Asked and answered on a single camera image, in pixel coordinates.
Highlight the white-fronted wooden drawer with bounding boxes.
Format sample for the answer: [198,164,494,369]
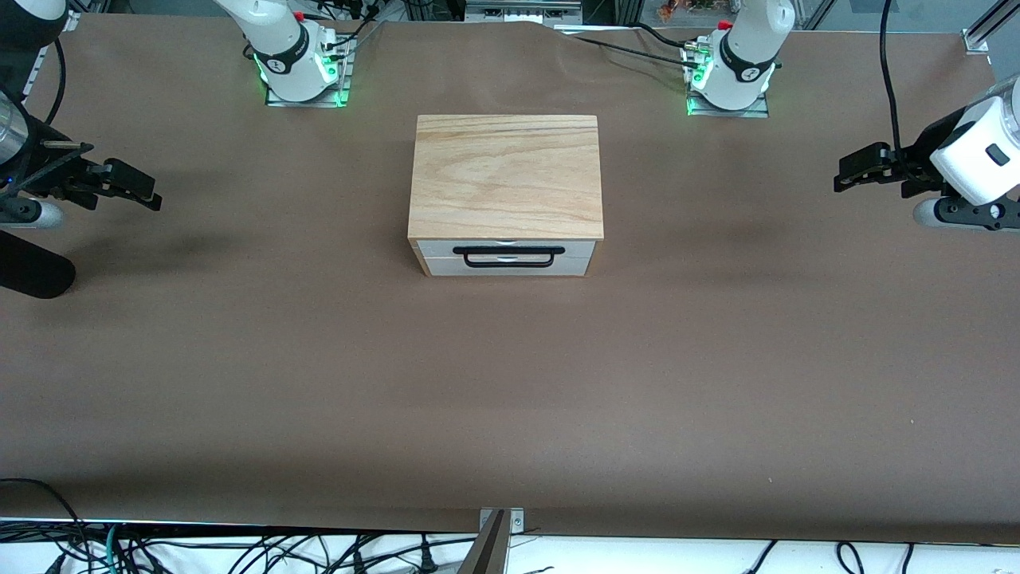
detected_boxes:
[420,240,595,259]

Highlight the black metal drawer handle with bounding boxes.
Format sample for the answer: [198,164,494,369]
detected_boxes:
[452,246,567,269]

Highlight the light wooden drawer cabinet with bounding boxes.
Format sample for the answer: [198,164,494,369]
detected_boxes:
[408,114,604,278]

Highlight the black foam cylinder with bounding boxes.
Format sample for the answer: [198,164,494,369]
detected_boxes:
[0,230,77,301]

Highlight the grey metal rack device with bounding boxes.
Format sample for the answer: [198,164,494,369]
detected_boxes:
[465,0,584,25]

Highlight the brown paper table cover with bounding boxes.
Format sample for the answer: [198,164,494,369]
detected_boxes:
[0,12,1020,548]

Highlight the aluminium frame profile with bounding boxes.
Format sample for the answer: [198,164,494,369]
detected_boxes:
[20,10,84,104]
[960,0,1020,55]

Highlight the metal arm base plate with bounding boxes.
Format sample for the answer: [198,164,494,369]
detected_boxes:
[265,36,352,108]
[686,44,771,119]

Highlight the short black table cable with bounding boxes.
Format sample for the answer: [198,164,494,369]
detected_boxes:
[634,22,694,50]

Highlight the long black table cable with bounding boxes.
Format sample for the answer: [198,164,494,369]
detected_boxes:
[567,34,706,73]

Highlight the black base connector cables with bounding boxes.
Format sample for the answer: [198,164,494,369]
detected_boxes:
[307,0,385,63]

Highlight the large black looped cable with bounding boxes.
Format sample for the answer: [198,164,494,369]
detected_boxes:
[0,478,90,574]

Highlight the white-fronted handleless drawer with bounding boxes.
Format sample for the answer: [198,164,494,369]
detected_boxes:
[422,257,595,277]

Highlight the tangled black floor cables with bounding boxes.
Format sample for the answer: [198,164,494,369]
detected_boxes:
[120,533,475,574]

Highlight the small metal bracket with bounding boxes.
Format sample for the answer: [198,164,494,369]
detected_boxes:
[478,508,525,534]

